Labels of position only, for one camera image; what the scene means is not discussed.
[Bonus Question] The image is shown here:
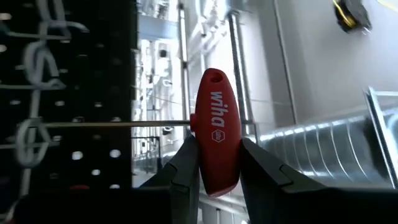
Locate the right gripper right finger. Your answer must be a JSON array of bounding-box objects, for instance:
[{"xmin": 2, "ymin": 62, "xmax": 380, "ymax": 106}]
[{"xmin": 239, "ymin": 138, "xmax": 398, "ymax": 224}]

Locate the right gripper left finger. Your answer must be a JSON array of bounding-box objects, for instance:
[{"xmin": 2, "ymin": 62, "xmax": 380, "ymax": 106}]
[{"xmin": 12, "ymin": 135, "xmax": 200, "ymax": 224}]

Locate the black metal pegboard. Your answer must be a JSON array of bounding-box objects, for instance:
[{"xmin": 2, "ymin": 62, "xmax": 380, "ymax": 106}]
[{"xmin": 0, "ymin": 0, "xmax": 138, "ymax": 200}]

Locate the silver ventilation duct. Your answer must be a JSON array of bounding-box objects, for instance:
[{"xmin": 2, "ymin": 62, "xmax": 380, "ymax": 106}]
[{"xmin": 256, "ymin": 107, "xmax": 398, "ymax": 187}]

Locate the silver wire ring rack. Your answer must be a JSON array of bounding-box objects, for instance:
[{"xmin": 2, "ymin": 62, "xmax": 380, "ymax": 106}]
[{"xmin": 0, "ymin": 0, "xmax": 91, "ymax": 169}]

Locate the yellow hanging ceiling cord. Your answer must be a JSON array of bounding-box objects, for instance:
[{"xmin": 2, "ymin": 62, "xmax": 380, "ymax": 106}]
[{"xmin": 376, "ymin": 0, "xmax": 398, "ymax": 13}]

